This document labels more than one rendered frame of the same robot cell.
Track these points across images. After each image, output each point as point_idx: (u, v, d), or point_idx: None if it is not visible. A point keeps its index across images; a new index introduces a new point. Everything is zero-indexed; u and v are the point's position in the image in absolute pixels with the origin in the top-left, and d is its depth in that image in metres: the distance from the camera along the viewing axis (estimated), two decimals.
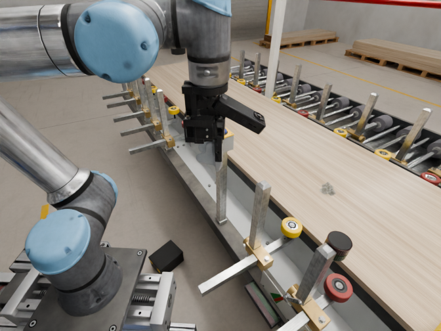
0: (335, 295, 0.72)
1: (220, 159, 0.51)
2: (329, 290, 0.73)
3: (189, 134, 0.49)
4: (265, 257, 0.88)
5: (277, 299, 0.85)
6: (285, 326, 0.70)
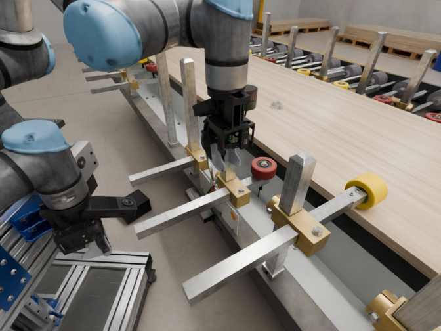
0: (257, 170, 0.71)
1: None
2: (252, 167, 0.72)
3: (247, 139, 0.47)
4: (201, 155, 0.87)
5: (210, 193, 0.84)
6: (204, 197, 0.69)
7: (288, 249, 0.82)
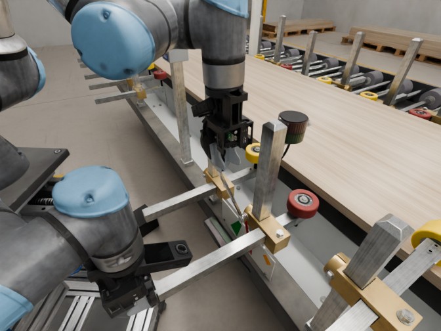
0: (297, 207, 0.60)
1: None
2: (291, 203, 0.61)
3: (246, 138, 0.47)
4: None
5: None
6: (235, 242, 0.57)
7: (327, 294, 0.71)
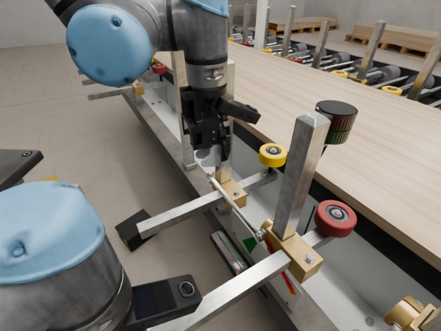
0: (330, 224, 0.48)
1: (226, 158, 0.51)
2: (322, 219, 0.49)
3: (195, 141, 0.47)
4: (235, 190, 0.64)
5: (283, 275, 0.51)
6: (253, 268, 0.45)
7: (360, 326, 0.58)
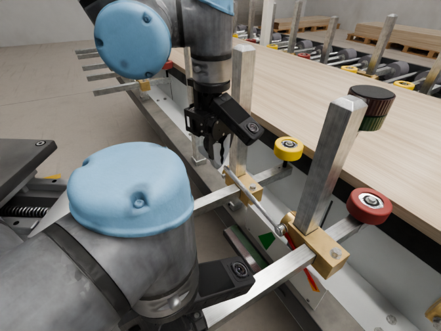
0: (366, 211, 0.47)
1: (210, 157, 0.52)
2: (357, 206, 0.48)
3: (191, 124, 0.52)
4: (251, 184, 0.62)
5: (305, 271, 0.49)
6: (291, 255, 0.45)
7: (382, 324, 0.56)
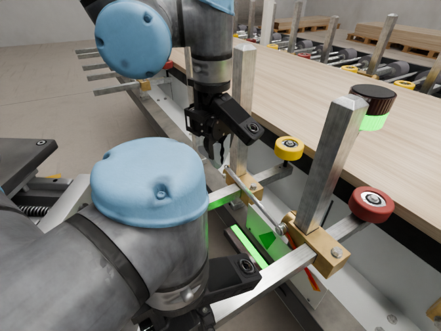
0: (369, 209, 0.47)
1: (210, 157, 0.52)
2: (359, 205, 0.49)
3: (191, 124, 0.52)
4: (251, 184, 0.62)
5: (306, 270, 0.49)
6: (294, 253, 0.45)
7: (382, 324, 0.56)
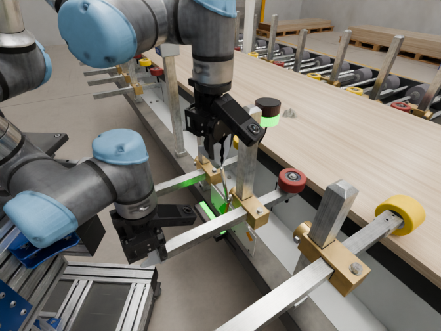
0: (287, 183, 0.67)
1: (210, 157, 0.52)
2: (281, 180, 0.69)
3: (191, 124, 0.52)
4: (212, 169, 0.82)
5: (224, 212, 0.78)
6: (232, 211, 0.65)
7: None
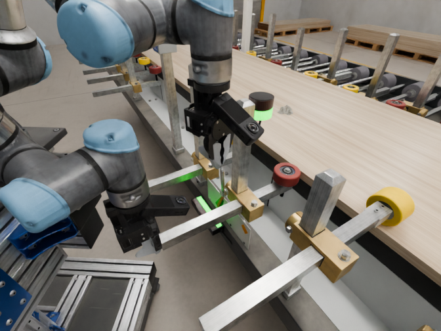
0: (281, 176, 0.69)
1: (210, 157, 0.52)
2: (276, 174, 0.70)
3: (191, 124, 0.52)
4: (209, 163, 0.83)
5: (218, 202, 0.81)
6: (228, 204, 0.66)
7: None
